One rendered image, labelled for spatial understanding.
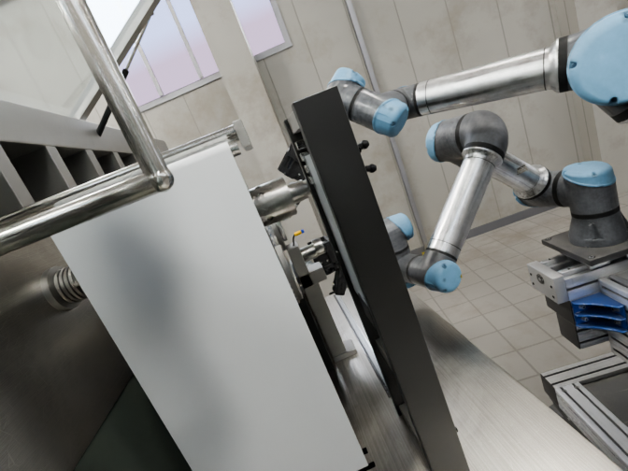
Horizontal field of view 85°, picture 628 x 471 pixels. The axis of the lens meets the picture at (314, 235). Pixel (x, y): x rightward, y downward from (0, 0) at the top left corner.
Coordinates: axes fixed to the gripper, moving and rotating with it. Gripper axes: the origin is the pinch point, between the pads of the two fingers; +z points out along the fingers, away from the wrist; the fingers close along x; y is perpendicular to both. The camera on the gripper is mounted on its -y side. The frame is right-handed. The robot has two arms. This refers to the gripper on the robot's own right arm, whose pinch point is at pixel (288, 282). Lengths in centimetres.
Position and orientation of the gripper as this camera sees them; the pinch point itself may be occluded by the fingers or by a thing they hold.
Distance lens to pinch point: 91.3
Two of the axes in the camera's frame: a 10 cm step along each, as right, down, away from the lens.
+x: 1.5, 2.0, -9.7
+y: -3.6, -9.0, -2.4
